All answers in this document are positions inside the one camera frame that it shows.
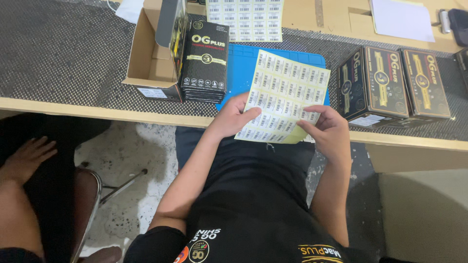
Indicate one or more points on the flat barcode sticker sheet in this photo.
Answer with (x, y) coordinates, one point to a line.
(245, 20)

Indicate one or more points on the open brown cardboard carton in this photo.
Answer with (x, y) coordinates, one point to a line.
(146, 62)

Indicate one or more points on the barcode sticker sheet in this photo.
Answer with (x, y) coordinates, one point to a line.
(245, 20)
(285, 91)

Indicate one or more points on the silver cylindrical tool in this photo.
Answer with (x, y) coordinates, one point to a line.
(444, 21)

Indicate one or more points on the beige carton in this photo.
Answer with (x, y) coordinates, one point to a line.
(424, 219)

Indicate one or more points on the person's right hand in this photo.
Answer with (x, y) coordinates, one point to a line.
(332, 135)

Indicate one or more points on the black and gold product box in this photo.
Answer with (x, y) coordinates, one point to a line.
(426, 84)
(376, 84)
(462, 65)

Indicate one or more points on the person's left hand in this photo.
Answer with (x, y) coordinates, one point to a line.
(228, 118)

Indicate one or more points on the metal frame chair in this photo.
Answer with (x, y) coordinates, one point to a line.
(91, 197)

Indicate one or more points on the blue silicone work mat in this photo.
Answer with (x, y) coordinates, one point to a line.
(239, 69)

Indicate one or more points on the small white paper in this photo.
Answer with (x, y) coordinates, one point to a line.
(129, 10)

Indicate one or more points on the person's black printed shirt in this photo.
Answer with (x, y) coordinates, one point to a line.
(256, 212)

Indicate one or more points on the black pouch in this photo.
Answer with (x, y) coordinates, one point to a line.
(459, 21)

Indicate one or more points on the upright black packets in carton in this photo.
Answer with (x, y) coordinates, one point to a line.
(172, 25)

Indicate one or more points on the brown cardboard sheet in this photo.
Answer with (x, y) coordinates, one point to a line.
(340, 20)

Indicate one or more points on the large white paper sheet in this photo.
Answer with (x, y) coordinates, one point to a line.
(402, 20)

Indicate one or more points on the black mesh table mat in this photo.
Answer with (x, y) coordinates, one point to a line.
(65, 58)

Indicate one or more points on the stack of black flat packets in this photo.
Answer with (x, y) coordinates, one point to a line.
(205, 62)

